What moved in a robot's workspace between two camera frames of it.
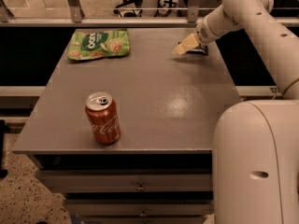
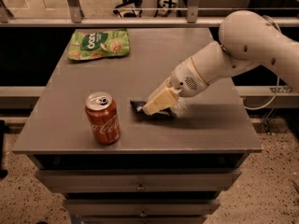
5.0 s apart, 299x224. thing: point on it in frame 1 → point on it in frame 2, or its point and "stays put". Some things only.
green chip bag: [87, 44] stays put
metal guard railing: [194, 18] stays put
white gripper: [204, 35] → [184, 77]
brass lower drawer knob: [143, 214] stays put
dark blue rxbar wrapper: [201, 49] → [137, 107]
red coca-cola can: [104, 118] stays put
